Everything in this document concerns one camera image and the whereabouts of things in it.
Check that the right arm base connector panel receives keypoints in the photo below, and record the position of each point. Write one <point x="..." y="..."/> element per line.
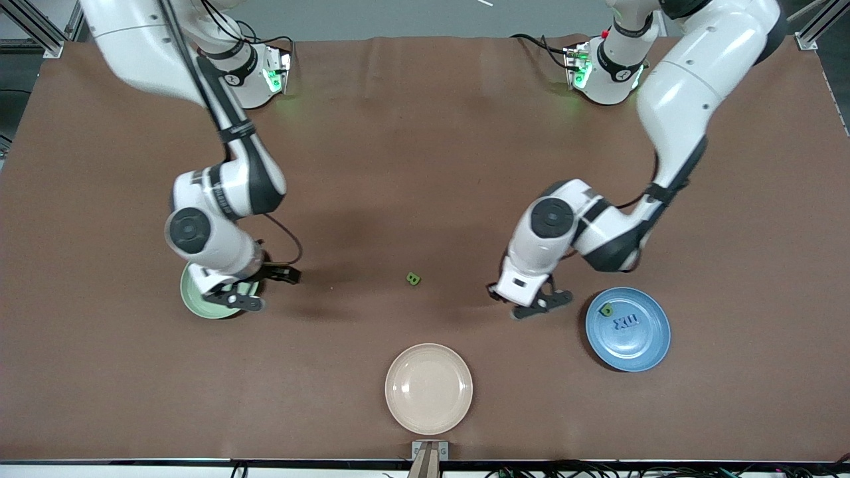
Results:
<point x="279" y="72"/>

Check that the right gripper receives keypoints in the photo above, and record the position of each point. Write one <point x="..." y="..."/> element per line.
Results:
<point x="270" y="271"/>

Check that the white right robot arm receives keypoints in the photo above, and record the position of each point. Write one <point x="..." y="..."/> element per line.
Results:
<point x="139" y="46"/>

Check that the blue plate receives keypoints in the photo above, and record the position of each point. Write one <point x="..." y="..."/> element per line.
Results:
<point x="627" y="348"/>

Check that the aluminium frame profile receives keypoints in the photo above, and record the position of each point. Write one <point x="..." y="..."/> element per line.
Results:
<point x="50" y="43"/>
<point x="807" y="40"/>

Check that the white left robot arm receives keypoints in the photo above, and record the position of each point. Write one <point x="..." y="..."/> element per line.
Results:
<point x="697" y="73"/>

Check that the green plate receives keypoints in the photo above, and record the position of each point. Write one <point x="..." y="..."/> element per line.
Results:
<point x="192" y="302"/>

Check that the beige plate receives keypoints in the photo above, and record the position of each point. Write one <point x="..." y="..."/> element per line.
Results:
<point x="429" y="388"/>

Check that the green letter B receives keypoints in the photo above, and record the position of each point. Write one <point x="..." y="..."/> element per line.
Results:
<point x="413" y="279"/>

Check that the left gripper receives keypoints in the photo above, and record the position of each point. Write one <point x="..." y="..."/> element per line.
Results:
<point x="495" y="295"/>

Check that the left arm base connector panel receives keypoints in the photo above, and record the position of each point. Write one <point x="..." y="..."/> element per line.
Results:
<point x="576" y="66"/>

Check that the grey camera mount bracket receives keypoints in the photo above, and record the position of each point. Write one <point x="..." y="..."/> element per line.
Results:
<point x="429" y="455"/>

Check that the brown table cover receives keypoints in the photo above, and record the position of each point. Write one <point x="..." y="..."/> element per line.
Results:
<point x="465" y="133"/>

